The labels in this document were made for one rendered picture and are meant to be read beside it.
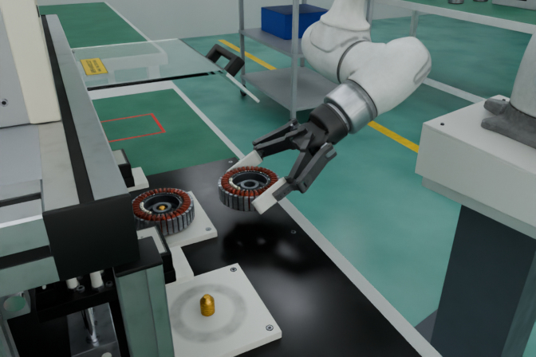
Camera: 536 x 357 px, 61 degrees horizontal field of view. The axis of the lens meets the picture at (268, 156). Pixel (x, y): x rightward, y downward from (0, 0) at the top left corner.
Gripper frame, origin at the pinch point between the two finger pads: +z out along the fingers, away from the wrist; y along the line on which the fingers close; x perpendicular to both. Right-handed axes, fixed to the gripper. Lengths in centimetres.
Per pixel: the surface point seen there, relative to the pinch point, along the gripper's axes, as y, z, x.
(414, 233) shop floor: 58, -52, -126
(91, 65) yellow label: 7.1, 8.3, 31.1
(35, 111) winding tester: -28, 11, 40
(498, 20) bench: 134, -195, -122
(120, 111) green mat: 72, 14, -2
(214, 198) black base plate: 8.8, 6.8, -3.7
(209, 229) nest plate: -2.3, 10.4, -0.3
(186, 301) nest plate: -16.9, 17.8, 3.9
